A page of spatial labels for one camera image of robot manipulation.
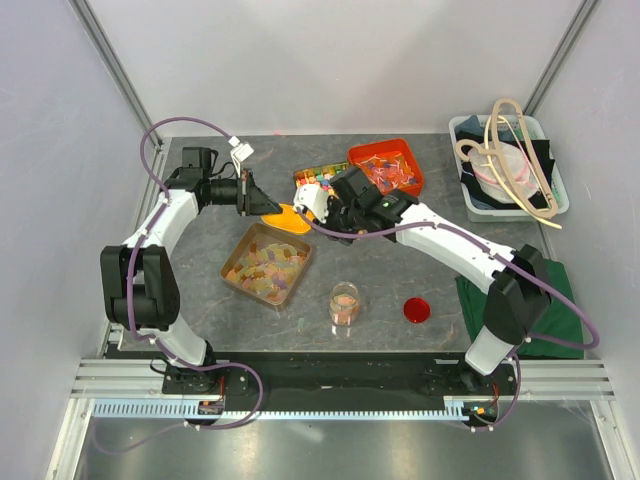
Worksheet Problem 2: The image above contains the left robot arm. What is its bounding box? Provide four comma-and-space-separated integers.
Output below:
100, 138, 282, 393

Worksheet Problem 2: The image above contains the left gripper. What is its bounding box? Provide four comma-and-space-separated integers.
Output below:
206, 169, 283, 218

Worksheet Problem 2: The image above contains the beige clothes hanger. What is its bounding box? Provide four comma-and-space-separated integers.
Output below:
455, 98, 562, 230

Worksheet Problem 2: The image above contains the orange box of candies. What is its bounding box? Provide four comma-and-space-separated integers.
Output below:
347, 138, 424, 196

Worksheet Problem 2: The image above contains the purple cable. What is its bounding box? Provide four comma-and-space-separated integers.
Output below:
294, 204, 600, 434
91, 116, 266, 455

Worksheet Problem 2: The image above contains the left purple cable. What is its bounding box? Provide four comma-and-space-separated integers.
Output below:
91, 116, 266, 455

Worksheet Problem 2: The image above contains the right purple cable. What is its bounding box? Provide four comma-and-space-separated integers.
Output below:
294, 204, 600, 434

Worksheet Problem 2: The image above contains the green cloth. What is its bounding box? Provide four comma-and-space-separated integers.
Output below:
455, 259, 584, 360

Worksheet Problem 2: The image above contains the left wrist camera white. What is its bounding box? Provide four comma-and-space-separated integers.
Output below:
228, 136, 254, 173

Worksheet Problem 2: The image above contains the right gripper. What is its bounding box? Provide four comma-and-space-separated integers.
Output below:
310, 195, 362, 247

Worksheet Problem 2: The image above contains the brown tin of popsicle candies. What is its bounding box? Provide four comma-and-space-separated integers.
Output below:
220, 223, 313, 311

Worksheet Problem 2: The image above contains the yellow plastic scoop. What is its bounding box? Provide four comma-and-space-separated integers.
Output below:
260, 202, 369, 237

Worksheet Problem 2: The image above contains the clear glass jar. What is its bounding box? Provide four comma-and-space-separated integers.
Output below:
329, 282, 361, 339

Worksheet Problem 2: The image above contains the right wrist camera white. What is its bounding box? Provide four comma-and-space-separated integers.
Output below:
293, 184, 329, 224

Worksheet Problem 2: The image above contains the red jar lid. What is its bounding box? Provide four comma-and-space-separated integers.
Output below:
403, 297, 431, 324

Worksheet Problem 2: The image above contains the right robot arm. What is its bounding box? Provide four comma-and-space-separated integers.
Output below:
320, 166, 551, 394

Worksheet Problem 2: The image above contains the tin of colourful star candies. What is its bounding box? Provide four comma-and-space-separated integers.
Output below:
293, 162, 349, 193

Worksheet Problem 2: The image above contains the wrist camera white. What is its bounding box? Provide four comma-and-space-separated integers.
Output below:
228, 136, 254, 173
293, 184, 329, 224

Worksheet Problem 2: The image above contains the white laundry basket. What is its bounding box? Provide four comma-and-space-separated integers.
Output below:
449, 114, 570, 228

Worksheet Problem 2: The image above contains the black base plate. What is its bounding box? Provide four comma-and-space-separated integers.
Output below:
162, 352, 516, 409

